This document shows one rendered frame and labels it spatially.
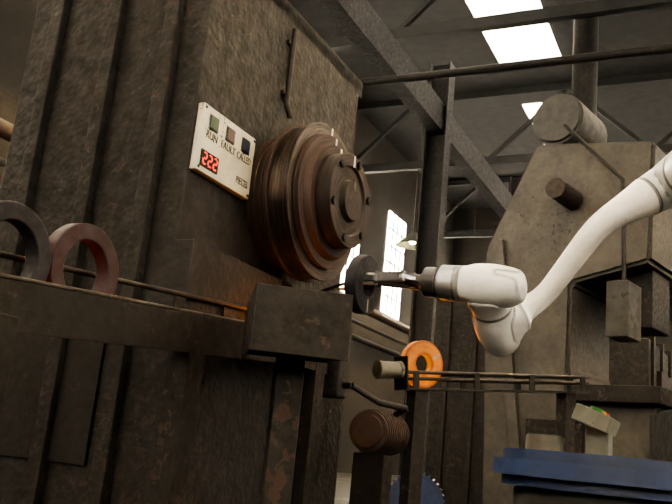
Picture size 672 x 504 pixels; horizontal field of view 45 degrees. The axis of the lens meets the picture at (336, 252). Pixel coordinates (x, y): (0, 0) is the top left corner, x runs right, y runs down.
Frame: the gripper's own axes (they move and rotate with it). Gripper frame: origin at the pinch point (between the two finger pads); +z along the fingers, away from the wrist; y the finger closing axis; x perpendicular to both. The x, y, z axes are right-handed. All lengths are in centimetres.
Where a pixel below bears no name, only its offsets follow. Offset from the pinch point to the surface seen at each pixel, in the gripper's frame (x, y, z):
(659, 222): 99, 284, -46
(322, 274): 4.6, 20.5, 23.0
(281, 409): -36.4, -33.6, -0.1
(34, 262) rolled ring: -18, -86, 25
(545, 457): -38, -75, -64
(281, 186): 23.3, -4.9, 26.4
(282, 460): -47, -33, -2
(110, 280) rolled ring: -17, -66, 24
